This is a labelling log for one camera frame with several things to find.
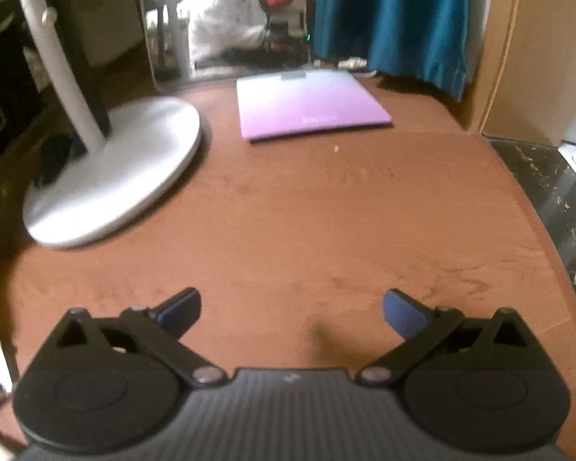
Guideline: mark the purple bathroom scale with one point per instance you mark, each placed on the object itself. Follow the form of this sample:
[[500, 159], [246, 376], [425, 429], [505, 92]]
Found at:
[[307, 105]]

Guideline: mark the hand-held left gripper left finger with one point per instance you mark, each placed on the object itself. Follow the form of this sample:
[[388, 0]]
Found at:
[[178, 308]]

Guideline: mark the blue curtain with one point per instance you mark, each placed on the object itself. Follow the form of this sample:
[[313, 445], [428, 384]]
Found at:
[[389, 14]]

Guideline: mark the leaning mirror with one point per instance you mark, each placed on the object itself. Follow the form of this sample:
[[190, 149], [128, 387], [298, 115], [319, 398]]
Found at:
[[230, 24]]

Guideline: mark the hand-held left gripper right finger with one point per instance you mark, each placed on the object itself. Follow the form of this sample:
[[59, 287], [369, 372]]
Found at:
[[404, 317]]

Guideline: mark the dark furniture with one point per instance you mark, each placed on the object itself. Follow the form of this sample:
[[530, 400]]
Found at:
[[9, 67]]

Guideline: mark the beige cardboard panel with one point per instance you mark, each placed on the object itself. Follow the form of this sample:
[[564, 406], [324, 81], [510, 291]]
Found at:
[[523, 43]]

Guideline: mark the small white cloth item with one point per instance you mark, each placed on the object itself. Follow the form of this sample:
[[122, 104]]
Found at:
[[353, 63]]

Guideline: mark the white standing fan base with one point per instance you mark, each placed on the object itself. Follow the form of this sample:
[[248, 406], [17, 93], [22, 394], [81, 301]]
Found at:
[[120, 163]]

